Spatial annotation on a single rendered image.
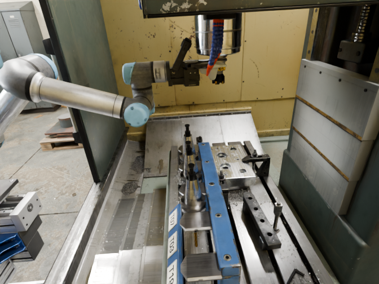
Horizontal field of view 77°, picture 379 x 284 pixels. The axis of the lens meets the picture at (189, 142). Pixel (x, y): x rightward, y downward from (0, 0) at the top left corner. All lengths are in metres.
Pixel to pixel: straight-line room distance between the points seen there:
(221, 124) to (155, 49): 0.77
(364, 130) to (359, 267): 0.54
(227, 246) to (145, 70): 0.62
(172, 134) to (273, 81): 0.92
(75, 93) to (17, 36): 4.74
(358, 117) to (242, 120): 1.22
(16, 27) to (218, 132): 4.39
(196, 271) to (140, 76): 0.64
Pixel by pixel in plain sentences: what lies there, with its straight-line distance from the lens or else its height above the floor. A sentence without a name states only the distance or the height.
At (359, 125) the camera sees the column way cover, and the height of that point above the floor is 1.28.
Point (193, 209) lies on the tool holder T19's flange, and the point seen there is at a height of 1.22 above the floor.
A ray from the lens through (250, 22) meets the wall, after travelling 1.96.
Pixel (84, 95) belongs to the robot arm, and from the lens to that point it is 0.81.
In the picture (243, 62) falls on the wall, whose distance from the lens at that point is 1.98.
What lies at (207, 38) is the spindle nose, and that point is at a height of 1.55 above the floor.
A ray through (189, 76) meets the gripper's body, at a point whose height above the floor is 1.43.
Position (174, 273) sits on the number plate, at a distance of 0.81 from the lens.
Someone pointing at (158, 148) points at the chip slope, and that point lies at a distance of 1.85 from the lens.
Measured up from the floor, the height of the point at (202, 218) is 1.22.
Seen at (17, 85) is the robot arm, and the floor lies 1.47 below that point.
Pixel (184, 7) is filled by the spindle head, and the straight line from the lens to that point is 0.56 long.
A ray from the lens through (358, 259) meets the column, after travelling 1.15.
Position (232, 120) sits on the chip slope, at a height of 0.82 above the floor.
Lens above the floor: 1.62
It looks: 28 degrees down
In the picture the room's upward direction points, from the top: 4 degrees counter-clockwise
